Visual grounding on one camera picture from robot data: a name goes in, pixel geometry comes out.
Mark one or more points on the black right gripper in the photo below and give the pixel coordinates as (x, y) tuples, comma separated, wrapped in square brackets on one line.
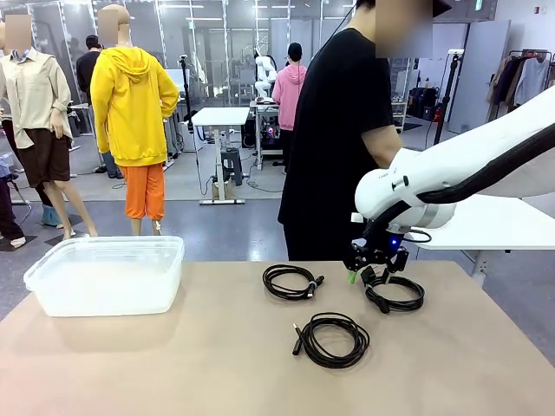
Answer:
[(376, 246)]

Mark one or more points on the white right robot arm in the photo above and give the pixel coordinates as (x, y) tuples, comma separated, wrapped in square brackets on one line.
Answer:
[(477, 138)]

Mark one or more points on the mannequin in yellow hoodie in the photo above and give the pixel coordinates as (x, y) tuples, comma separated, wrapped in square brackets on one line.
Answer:
[(130, 108)]

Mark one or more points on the grey plastic stool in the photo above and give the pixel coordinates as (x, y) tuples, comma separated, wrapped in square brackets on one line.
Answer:
[(230, 167)]

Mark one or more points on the white standing desk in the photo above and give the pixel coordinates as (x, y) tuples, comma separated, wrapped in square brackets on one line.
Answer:
[(221, 116)]

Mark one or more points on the mannequin in beige shirt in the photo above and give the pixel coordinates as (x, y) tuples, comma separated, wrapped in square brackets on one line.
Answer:
[(34, 86)]

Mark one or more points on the grey door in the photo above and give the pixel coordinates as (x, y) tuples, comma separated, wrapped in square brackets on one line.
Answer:
[(481, 73)]

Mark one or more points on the black camera tripod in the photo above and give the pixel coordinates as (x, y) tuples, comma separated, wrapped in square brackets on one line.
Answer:
[(185, 86)]

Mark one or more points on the black clothes rack with garments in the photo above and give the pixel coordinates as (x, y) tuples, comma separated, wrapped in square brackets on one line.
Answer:
[(520, 82)]

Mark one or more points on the black equipment cart with electronics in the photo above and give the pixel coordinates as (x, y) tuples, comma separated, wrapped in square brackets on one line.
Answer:
[(266, 130)]

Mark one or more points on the black stand with white top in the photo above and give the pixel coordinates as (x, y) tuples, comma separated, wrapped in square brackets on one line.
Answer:
[(448, 86)]

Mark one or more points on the background person in black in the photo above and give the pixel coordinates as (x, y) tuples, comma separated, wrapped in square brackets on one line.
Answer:
[(89, 65)]

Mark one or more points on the person's right forearm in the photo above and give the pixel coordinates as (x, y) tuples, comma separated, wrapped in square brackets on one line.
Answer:
[(381, 145)]

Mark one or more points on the background person in pink hoodie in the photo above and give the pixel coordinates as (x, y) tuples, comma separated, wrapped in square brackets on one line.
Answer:
[(288, 91)]

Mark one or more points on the translucent plastic storage container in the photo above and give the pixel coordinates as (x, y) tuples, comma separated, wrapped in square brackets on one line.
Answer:
[(108, 286)]

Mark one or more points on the white shoe shelf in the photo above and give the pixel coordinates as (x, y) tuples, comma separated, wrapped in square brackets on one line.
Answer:
[(401, 117)]

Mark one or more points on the person in black t-shirt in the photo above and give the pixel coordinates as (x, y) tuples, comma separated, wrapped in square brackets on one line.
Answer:
[(321, 173)]

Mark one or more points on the large white table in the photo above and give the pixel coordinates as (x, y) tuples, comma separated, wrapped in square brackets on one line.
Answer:
[(485, 225)]

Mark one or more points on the small white background robot arm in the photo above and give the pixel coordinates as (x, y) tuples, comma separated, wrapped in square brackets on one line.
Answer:
[(263, 73)]

